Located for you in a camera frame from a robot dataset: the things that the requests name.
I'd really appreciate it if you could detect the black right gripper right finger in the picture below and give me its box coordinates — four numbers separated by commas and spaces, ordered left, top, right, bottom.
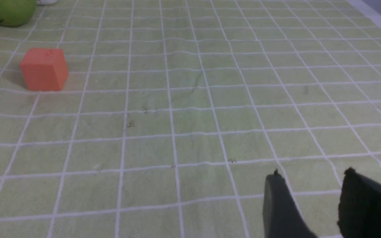
337, 167, 381, 238

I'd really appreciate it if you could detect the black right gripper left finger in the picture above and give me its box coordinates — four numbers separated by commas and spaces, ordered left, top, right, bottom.
263, 169, 317, 238

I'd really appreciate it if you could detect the green checkered tablecloth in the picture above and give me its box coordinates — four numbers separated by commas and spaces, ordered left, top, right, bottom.
0, 0, 381, 238

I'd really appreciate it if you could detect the orange foam cube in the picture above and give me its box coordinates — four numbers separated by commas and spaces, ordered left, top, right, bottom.
20, 47, 69, 91

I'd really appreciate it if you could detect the green round ball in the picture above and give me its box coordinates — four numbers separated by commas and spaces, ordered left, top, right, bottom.
0, 0, 37, 27

